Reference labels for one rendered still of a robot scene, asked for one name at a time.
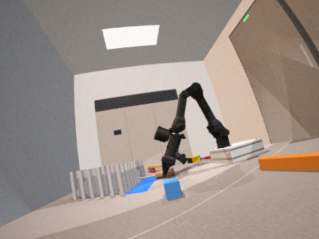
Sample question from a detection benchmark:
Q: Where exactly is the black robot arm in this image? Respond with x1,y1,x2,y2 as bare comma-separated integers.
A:
154,82,232,164

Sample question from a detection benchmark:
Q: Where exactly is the blue taped strip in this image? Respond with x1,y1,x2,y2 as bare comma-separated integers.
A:
125,176,156,195

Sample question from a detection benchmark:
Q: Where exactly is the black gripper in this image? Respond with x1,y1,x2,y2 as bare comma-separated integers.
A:
161,144,179,177

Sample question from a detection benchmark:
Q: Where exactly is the blue cube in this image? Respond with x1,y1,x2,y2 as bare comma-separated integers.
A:
163,178,183,200

